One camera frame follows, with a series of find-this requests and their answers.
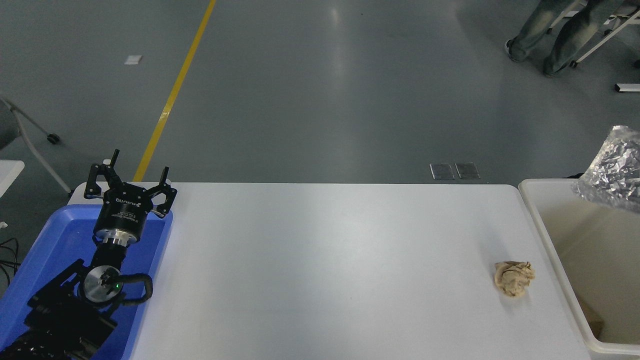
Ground grey metal floor plate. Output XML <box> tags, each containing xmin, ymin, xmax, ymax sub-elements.
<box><xmin>430</xmin><ymin>163</ymin><xmax>456</xmax><ymax>181</ymax></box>
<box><xmin>455</xmin><ymin>162</ymin><xmax>481</xmax><ymax>180</ymax></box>

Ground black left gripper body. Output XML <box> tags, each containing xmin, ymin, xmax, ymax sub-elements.
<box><xmin>93</xmin><ymin>182</ymin><xmax>154</xmax><ymax>238</ymax></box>

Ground blue plastic tray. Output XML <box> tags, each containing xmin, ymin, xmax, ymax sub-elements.
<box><xmin>0</xmin><ymin>203</ymin><xmax>175</xmax><ymax>360</ymax></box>

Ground grey chair frame with caster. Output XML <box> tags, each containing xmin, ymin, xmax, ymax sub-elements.
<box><xmin>0</xmin><ymin>94</ymin><xmax>76</xmax><ymax>196</ymax></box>

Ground large pale plastic bin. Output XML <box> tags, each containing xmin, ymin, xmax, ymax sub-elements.
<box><xmin>518</xmin><ymin>178</ymin><xmax>640</xmax><ymax>356</ymax></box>

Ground thin black cables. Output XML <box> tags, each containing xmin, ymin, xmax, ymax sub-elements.
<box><xmin>0</xmin><ymin>236</ymin><xmax>22</xmax><ymax>288</ymax></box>

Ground crumpled tan paper ball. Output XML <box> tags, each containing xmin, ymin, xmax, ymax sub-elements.
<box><xmin>494</xmin><ymin>260</ymin><xmax>536</xmax><ymax>298</ymax></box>

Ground small white side table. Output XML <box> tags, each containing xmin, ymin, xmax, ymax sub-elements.
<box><xmin>0</xmin><ymin>159</ymin><xmax>26</xmax><ymax>197</ymax></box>

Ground person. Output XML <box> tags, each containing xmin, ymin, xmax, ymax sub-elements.
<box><xmin>505</xmin><ymin>0</ymin><xmax>627</xmax><ymax>77</ymax></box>

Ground white metal chair frame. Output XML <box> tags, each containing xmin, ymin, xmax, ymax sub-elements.
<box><xmin>547</xmin><ymin>0</ymin><xmax>640</xmax><ymax>69</ymax></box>

